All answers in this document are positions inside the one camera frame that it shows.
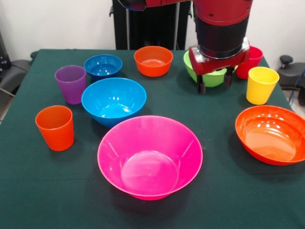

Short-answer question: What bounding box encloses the light blue medium bowl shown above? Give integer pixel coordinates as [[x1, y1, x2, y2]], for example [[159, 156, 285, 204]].
[[81, 77, 147, 128]]

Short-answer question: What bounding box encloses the orange plastic cup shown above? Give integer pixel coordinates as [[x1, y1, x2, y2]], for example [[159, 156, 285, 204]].
[[35, 105, 75, 152]]

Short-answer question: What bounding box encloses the lemon yellow plastic cup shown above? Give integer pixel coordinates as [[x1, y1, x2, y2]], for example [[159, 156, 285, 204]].
[[246, 66, 280, 105]]

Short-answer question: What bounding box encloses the purple plastic cup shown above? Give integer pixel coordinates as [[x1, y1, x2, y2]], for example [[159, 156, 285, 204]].
[[54, 65, 87, 105]]

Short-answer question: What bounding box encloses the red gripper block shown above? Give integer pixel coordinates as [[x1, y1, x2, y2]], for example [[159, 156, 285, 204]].
[[188, 37, 251, 94]]

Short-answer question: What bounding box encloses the orange shallow plastic bowl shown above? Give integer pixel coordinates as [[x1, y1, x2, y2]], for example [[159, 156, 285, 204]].
[[235, 105, 305, 167]]

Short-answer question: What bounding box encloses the black pedestal foot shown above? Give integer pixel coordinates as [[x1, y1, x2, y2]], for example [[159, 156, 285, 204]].
[[0, 59, 31, 96], [276, 55, 305, 89]]

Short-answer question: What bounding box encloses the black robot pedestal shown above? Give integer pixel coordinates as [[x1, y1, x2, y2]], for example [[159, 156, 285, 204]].
[[110, 0, 198, 51]]

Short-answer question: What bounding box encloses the crimson plastic cup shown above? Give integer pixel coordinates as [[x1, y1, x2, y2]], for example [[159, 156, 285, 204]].
[[235, 46, 264, 80]]

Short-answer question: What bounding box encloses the dark blue small bowl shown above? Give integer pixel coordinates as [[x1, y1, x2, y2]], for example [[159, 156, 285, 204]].
[[83, 54, 123, 81]]

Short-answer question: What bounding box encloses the dark green tablecloth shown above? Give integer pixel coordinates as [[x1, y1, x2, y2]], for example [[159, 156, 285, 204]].
[[0, 49, 305, 229]]

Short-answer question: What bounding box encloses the orange small plastic bowl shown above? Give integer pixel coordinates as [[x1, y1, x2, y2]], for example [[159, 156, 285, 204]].
[[133, 45, 174, 77]]

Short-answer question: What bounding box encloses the pink large plastic bowl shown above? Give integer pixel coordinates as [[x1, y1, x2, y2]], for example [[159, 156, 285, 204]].
[[97, 115, 204, 201]]

